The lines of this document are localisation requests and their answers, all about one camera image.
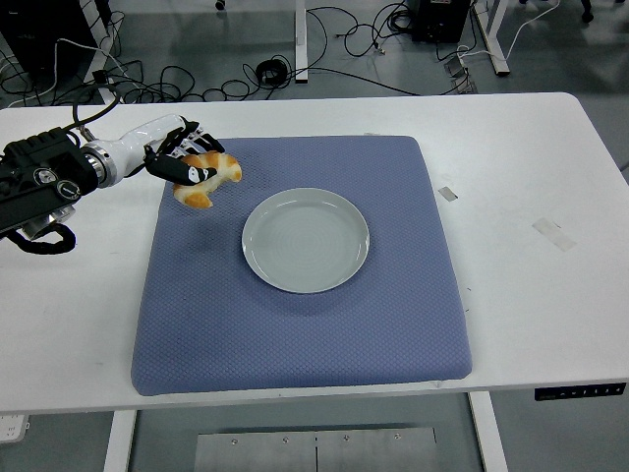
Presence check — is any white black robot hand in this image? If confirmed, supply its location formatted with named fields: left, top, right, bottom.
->
left=100, top=113, right=227, bottom=188

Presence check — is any orange white croissant bread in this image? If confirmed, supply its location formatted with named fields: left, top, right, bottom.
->
left=171, top=150, right=244, bottom=210

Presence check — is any white background table leg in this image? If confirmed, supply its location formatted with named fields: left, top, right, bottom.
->
left=473, top=0, right=512, bottom=77
left=80, top=0, right=123, bottom=106
left=294, top=0, right=311, bottom=84

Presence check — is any black cabinet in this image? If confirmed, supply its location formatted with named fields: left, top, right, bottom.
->
left=0, top=0, right=97, bottom=85

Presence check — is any round grey plate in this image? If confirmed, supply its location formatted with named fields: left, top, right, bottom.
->
left=240, top=187, right=372, bottom=295

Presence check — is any blue quilted mat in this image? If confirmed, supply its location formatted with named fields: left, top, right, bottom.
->
left=131, top=135, right=474, bottom=397

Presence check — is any black computer box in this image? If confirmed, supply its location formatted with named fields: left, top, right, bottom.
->
left=410, top=0, right=474, bottom=43

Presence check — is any white power strip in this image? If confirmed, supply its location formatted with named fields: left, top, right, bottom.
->
left=0, top=414, right=29, bottom=445

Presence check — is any grey foot pedal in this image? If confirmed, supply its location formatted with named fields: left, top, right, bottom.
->
left=443, top=55, right=479, bottom=95

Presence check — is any grey metal plate with screws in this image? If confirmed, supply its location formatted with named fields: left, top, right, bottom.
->
left=194, top=427, right=438, bottom=472

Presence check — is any large clear tape piece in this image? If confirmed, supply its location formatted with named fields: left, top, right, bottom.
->
left=532, top=217, right=578, bottom=253

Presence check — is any black table control panel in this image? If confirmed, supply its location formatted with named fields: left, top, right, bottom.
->
left=534, top=383, right=629, bottom=402

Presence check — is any black tangled floor cable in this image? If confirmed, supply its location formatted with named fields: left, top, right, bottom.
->
left=115, top=53, right=261, bottom=104

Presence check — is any coiled black cable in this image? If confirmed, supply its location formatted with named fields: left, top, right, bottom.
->
left=255, top=58, right=290, bottom=86

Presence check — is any long black floor cable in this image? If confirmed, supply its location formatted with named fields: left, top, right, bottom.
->
left=287, top=67, right=424, bottom=97

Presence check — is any white floor cable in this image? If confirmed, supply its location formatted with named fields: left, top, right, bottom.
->
left=456, top=0, right=562, bottom=59

